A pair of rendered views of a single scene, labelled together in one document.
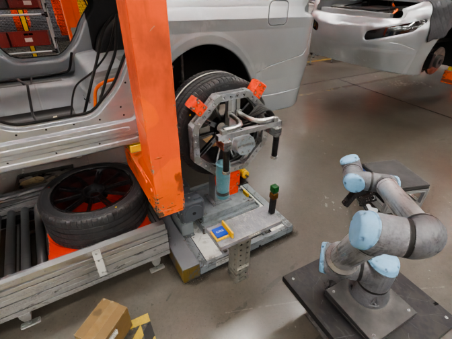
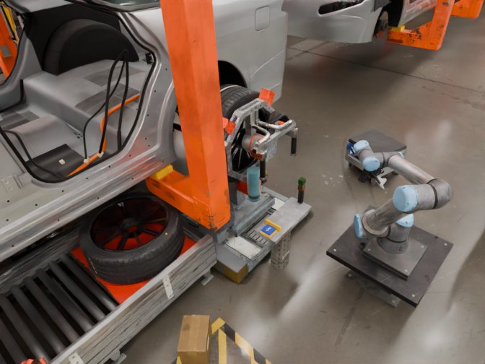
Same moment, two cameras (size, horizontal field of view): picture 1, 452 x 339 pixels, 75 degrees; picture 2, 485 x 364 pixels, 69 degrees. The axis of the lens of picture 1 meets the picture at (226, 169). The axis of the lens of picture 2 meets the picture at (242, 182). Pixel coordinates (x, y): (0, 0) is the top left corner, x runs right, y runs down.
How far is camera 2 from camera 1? 0.82 m
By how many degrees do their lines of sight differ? 14
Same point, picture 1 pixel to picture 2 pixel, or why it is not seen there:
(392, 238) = (424, 199)
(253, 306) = (303, 283)
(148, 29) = (206, 78)
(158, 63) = (212, 102)
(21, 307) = (112, 347)
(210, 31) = not seen: hidden behind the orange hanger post
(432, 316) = (437, 246)
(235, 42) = (232, 53)
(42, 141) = (86, 190)
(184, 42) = not seen: hidden behind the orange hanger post
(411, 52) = (362, 22)
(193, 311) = (257, 302)
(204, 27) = not seen: hidden behind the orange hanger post
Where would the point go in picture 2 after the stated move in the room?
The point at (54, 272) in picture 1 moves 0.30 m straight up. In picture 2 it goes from (136, 306) to (123, 274)
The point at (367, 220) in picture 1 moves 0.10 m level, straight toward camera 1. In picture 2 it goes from (408, 191) to (410, 206)
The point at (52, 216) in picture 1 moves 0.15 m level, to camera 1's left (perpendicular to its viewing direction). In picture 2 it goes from (111, 258) to (85, 266)
